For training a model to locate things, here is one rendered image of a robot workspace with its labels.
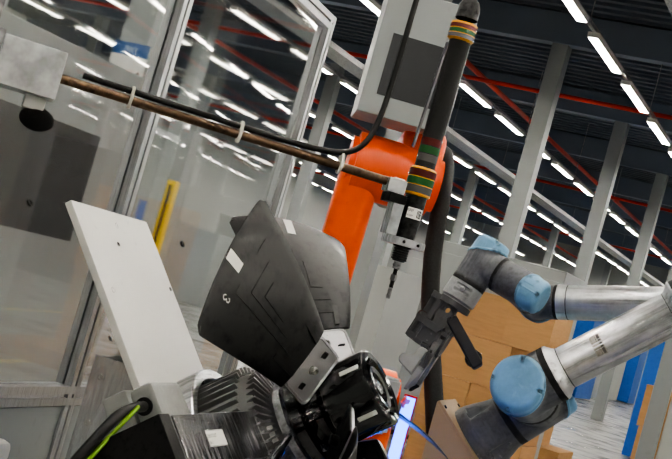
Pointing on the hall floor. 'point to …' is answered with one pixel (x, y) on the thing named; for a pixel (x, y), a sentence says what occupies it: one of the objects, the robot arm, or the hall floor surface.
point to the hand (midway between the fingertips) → (412, 388)
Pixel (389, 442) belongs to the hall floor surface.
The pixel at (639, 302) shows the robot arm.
